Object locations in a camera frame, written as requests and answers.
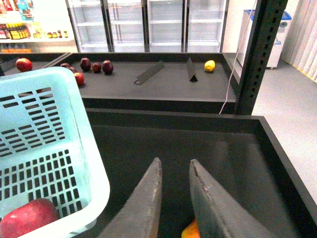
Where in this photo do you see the red yellow apple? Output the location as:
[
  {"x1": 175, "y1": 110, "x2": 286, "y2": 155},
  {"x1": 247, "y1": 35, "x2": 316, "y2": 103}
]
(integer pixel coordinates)
[{"x1": 74, "y1": 72, "x2": 85, "y2": 86}]

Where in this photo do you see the bright red apple by post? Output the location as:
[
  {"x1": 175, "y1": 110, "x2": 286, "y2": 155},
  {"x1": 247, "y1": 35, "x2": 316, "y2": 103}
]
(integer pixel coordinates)
[{"x1": 15, "y1": 58, "x2": 33, "y2": 72}]

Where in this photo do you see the teal plastic shopping basket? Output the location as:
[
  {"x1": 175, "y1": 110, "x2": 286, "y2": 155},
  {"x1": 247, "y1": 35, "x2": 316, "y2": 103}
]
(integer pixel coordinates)
[{"x1": 0, "y1": 67, "x2": 110, "y2": 238}]

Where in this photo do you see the black post right side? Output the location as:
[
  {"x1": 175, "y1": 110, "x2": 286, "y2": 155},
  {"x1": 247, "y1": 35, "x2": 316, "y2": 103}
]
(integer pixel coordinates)
[{"x1": 234, "y1": 0, "x2": 288, "y2": 116}]

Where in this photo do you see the small dark red apple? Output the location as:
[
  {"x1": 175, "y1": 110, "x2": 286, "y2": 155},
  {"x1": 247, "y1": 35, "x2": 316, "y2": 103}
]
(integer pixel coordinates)
[{"x1": 92, "y1": 62, "x2": 102, "y2": 73}]

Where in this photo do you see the white cable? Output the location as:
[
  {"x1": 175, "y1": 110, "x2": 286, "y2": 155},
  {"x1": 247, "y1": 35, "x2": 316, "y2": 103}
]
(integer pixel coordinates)
[{"x1": 218, "y1": 0, "x2": 258, "y2": 115}]

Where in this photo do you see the black lower right tray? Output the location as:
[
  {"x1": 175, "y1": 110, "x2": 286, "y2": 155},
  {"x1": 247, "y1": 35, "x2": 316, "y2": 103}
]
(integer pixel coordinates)
[{"x1": 82, "y1": 108, "x2": 317, "y2": 238}]

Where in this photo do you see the yellow lemon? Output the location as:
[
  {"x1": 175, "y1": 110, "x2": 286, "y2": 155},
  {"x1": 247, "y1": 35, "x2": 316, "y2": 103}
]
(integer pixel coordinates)
[{"x1": 204, "y1": 60, "x2": 215, "y2": 73}]

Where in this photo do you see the white shelf with bottles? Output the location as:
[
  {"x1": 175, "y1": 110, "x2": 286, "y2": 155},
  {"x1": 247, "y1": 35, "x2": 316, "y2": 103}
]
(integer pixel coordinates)
[{"x1": 0, "y1": 0, "x2": 77, "y2": 54}]

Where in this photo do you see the orange fruit under gripper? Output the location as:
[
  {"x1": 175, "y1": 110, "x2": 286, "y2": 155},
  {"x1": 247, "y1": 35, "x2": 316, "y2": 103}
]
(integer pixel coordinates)
[{"x1": 181, "y1": 218, "x2": 200, "y2": 238}]

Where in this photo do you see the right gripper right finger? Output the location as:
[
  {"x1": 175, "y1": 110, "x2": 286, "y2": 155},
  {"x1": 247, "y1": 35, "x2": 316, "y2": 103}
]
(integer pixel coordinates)
[{"x1": 189, "y1": 159, "x2": 275, "y2": 238}]

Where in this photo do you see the dark apple cluster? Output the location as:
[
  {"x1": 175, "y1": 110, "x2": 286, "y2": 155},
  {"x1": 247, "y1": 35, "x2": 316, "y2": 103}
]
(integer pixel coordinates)
[
  {"x1": 67, "y1": 66, "x2": 77, "y2": 73},
  {"x1": 102, "y1": 60, "x2": 113, "y2": 74},
  {"x1": 60, "y1": 63, "x2": 71, "y2": 68},
  {"x1": 80, "y1": 58, "x2": 92, "y2": 72}
]

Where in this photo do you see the dark apple cluster right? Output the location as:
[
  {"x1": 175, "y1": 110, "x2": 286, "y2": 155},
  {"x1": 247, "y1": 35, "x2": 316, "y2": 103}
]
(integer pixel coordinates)
[{"x1": 102, "y1": 60, "x2": 113, "y2": 74}]

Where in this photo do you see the dark apple cluster back top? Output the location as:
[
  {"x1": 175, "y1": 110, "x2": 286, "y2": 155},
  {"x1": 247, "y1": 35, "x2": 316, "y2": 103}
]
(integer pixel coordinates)
[{"x1": 80, "y1": 58, "x2": 92, "y2": 72}]

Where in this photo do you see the black triangular divider right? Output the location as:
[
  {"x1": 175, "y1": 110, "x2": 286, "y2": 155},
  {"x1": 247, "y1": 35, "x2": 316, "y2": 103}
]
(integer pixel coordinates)
[{"x1": 186, "y1": 57, "x2": 198, "y2": 82}]

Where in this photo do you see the black divider left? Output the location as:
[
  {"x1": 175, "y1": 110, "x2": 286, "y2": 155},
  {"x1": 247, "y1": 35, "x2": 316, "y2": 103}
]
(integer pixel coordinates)
[{"x1": 134, "y1": 60, "x2": 164, "y2": 85}]

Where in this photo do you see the black upper left tray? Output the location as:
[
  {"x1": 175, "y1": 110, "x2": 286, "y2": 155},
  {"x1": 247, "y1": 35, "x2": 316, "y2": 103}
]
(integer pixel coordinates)
[{"x1": 0, "y1": 53, "x2": 70, "y2": 76}]

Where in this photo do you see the glass door refrigerator bank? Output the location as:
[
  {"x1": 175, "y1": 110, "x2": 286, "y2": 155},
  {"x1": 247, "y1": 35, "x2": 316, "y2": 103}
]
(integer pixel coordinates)
[{"x1": 66, "y1": 0, "x2": 228, "y2": 53}]

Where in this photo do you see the black upper right tray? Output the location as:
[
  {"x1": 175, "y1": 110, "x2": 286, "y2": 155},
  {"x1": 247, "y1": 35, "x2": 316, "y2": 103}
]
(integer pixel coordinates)
[{"x1": 53, "y1": 53, "x2": 237, "y2": 114}]

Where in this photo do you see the dark apple cluster back left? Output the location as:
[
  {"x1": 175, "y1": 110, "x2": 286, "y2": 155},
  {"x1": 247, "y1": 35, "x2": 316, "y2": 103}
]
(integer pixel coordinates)
[{"x1": 60, "y1": 63, "x2": 71, "y2": 68}]

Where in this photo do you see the black tray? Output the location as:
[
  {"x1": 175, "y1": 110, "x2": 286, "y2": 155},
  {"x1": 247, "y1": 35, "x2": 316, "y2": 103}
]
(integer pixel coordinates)
[
  {"x1": 82, "y1": 108, "x2": 317, "y2": 238},
  {"x1": 53, "y1": 53, "x2": 237, "y2": 114},
  {"x1": 0, "y1": 53, "x2": 70, "y2": 76}
]

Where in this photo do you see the dark apple cluster centre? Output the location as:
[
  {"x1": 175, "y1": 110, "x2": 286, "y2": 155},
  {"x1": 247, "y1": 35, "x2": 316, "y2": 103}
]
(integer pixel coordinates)
[{"x1": 67, "y1": 66, "x2": 77, "y2": 73}]

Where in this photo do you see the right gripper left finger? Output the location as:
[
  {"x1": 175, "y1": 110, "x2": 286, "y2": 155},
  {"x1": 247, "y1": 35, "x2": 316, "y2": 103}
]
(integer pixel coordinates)
[{"x1": 99, "y1": 158, "x2": 162, "y2": 238}]

